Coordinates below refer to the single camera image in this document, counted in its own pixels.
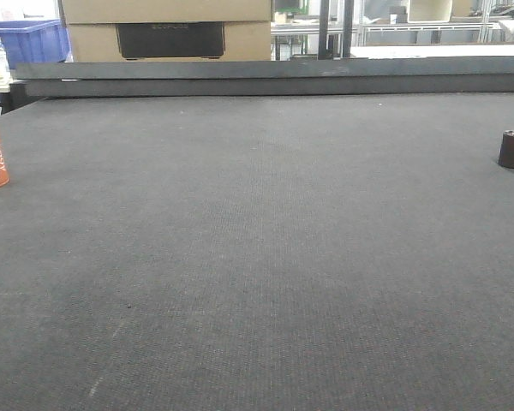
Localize lower cardboard box black panel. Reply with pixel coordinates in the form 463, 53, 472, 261
67, 21, 272, 63

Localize white background table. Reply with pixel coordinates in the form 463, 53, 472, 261
350, 44, 514, 59

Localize beige box on rack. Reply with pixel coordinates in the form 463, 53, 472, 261
407, 0, 452, 24

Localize upper cardboard box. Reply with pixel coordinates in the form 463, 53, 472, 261
61, 0, 272, 24

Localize blue plastic crate background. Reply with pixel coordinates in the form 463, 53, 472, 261
0, 20, 70, 69

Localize black vertical post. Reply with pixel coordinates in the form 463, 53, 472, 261
317, 0, 330, 60

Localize dark grey table edge rail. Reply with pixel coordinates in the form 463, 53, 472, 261
15, 57, 514, 98

